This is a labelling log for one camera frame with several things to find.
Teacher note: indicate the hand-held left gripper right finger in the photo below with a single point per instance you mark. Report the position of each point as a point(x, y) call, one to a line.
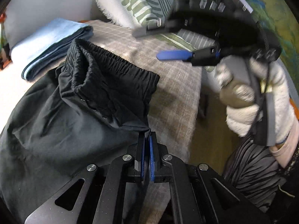
point(151, 161)

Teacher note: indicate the white green leaf-pattern pillow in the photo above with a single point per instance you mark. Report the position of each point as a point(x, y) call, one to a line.
point(133, 2)

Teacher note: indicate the green striped cushion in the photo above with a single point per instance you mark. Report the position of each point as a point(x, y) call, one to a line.
point(186, 39)

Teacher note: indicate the colourful wall hanging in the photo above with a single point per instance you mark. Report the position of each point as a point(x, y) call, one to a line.
point(275, 11)

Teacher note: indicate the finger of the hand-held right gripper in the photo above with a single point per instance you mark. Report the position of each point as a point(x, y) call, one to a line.
point(172, 55)
point(140, 31)

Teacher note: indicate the colourful folded umbrella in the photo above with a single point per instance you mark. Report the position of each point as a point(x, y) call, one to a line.
point(3, 44)

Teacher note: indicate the beige plaid blanket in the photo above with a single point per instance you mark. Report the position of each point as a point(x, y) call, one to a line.
point(177, 91)

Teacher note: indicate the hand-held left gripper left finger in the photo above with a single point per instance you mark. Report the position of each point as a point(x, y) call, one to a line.
point(142, 158)

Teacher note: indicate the person's right hand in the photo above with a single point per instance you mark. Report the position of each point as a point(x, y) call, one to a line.
point(240, 116)

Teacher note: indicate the black pants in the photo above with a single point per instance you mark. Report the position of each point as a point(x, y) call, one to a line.
point(70, 121)

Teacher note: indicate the folded blue towel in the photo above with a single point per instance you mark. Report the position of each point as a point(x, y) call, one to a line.
point(51, 42)

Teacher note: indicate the person's right forearm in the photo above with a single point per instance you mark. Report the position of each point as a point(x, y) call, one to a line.
point(288, 149)

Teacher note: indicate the person's black pleated garment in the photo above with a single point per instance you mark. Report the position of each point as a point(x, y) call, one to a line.
point(254, 172)

